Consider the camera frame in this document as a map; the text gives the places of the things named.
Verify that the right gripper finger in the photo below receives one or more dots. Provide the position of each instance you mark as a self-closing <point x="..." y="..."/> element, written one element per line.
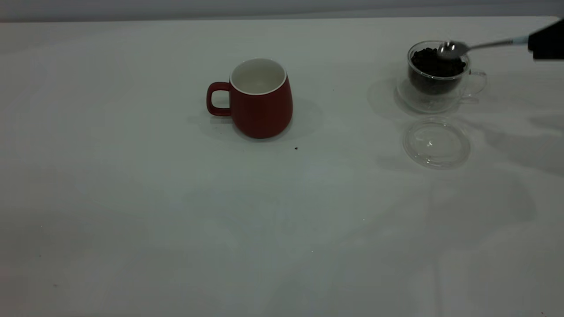
<point x="551" y="36"/>
<point x="551" y="53"/>

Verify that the red ceramic mug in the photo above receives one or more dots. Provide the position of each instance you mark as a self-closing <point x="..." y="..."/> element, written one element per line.
<point x="260" y="114"/>

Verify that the clear glass cup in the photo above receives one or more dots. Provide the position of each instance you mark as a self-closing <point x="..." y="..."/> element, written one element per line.
<point x="478" y="83"/>

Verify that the pile of coffee beans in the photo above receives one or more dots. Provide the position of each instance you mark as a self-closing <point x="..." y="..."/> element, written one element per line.
<point x="434" y="70"/>

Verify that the clear glass saucer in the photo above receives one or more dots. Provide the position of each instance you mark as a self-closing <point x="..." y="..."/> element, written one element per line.
<point x="403" y="97"/>
<point x="436" y="145"/>

